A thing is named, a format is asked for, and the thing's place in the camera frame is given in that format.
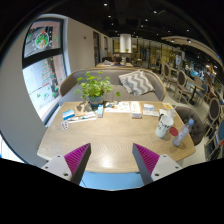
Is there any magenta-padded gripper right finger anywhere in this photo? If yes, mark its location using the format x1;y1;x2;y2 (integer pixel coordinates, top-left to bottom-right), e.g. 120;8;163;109
132;143;184;186

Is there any open white brochure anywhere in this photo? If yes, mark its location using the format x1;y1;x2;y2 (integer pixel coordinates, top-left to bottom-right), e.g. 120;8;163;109
104;100;132;114

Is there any brown paper card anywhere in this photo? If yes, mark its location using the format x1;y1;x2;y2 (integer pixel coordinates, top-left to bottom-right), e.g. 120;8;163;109
73;101;94;118

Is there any clear drinking glass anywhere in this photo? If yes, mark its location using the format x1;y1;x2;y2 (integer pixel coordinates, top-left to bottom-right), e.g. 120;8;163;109
165;108;178;120

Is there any person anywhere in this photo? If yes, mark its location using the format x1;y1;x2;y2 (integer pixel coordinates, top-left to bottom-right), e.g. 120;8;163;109
111;53;126;67

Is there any blue and white card box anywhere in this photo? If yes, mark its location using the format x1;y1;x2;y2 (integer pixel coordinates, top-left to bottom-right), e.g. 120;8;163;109
62;109;76;121

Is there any green potted plant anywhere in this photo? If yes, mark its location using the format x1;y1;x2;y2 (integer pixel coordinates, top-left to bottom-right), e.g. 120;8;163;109
73;70;122;108

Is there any small light blue box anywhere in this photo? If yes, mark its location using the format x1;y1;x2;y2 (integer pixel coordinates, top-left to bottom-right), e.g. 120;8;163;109
96;104;105;119

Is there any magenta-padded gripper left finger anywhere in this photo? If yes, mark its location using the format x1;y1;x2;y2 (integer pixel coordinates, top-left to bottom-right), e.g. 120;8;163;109
41;143;92;186

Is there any grey white chevron cushion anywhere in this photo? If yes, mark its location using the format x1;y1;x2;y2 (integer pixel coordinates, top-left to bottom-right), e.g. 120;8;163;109
118;69;155;97

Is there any group of ceiling lights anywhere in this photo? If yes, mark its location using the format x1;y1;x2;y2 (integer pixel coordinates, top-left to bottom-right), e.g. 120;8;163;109
99;1;201;44

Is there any white pill blister pack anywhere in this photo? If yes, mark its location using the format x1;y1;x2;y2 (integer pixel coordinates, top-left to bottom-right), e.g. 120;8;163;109
60;120;70;131

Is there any clear blue-capped water bottle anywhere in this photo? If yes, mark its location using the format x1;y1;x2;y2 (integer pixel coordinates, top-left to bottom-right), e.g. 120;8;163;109
172;118;195;148

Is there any white mug with dark lettering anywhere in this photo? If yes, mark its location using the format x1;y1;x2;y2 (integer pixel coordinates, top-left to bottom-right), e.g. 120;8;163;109
155;114;175;139

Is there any grey tufted armchair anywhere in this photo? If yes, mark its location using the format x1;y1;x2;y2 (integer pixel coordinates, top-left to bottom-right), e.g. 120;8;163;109
174;105;206;147

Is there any blue and white leaflet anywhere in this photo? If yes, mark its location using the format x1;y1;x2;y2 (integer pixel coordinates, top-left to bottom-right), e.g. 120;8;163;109
142;103;160;118

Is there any white round pillar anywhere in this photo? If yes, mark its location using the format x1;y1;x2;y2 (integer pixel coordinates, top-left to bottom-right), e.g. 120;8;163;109
119;33;133;54

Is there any grey curved sofa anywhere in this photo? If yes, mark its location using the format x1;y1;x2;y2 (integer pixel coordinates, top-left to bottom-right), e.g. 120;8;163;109
58;67;167;107

